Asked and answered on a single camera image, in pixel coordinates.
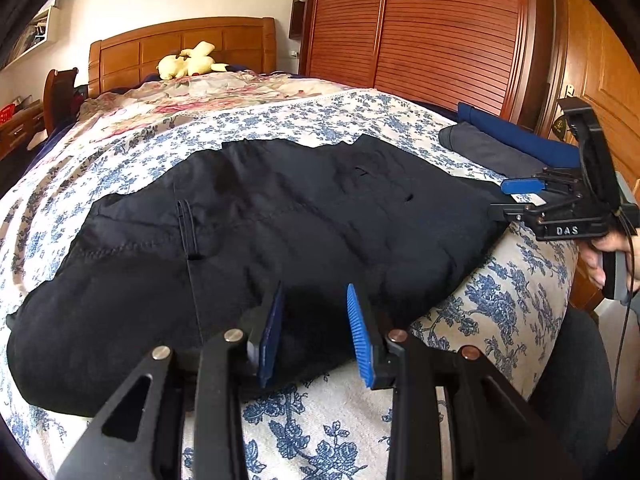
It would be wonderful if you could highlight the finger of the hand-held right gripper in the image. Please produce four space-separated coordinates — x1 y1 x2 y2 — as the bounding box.
501 169 584 196
489 194 584 222

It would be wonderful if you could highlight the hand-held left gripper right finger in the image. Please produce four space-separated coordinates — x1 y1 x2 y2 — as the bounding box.
346 283 584 480

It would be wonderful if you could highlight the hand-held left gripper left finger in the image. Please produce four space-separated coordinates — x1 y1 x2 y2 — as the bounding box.
54 280 287 480

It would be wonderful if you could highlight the black shirt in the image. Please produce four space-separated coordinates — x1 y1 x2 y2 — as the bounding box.
6 133 512 419

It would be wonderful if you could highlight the person's right hand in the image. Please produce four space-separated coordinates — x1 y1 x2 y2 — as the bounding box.
580 233 640 292

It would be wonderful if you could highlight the folded blue cloth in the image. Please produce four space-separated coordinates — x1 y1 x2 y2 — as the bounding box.
456 102 584 169

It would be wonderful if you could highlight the blue floral bed blanket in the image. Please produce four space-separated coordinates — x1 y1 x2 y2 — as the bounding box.
0 87 582 480

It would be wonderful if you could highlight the wooden door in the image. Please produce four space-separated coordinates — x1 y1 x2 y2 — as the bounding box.
549 0 640 313

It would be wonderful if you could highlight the wooden slatted wardrobe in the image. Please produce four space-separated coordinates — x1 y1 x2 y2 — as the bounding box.
299 0 557 132

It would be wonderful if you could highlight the person's dark grey clothing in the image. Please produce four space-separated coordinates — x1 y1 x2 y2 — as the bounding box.
527 304 618 480

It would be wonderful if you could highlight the pink floral quilt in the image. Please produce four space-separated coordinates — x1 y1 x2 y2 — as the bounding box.
75 71 353 147

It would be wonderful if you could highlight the wooden niche shelf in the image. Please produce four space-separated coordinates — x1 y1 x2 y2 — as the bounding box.
288 0 314 42

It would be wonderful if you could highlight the yellow plush toy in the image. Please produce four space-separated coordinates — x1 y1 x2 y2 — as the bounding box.
157 41 231 81

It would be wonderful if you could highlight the wooden bed headboard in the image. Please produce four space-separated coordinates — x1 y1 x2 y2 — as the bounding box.
88 16 278 97

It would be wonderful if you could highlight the wooden chair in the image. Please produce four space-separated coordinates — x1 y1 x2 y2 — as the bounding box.
42 67 81 134

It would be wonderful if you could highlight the wooden desk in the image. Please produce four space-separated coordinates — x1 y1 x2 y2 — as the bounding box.
0 99 49 162

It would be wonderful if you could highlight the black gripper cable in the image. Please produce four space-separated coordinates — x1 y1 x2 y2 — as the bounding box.
612 204 640 427

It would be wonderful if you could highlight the white wall shelf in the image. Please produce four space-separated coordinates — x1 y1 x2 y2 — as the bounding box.
0 4 59 70

